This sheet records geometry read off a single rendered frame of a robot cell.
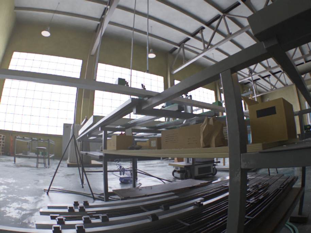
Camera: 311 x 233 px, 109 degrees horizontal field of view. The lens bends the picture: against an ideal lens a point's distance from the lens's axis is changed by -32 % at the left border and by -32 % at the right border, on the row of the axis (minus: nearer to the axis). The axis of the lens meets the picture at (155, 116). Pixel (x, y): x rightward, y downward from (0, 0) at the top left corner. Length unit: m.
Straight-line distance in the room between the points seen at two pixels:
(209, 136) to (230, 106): 0.16
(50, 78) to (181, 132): 0.52
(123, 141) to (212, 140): 0.68
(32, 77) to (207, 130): 0.58
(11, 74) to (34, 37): 11.46
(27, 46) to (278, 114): 11.76
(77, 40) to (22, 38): 3.90
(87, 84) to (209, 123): 0.42
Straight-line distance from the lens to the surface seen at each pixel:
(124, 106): 0.74
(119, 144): 1.03
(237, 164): 0.34
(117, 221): 0.69
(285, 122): 0.52
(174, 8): 10.08
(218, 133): 0.47
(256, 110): 0.56
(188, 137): 0.62
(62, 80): 0.58
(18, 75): 0.62
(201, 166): 3.33
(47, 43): 11.63
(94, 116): 1.46
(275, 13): 0.32
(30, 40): 11.98
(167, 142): 0.74
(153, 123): 1.66
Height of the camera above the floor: 0.64
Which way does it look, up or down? 11 degrees up
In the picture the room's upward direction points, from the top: 1 degrees counter-clockwise
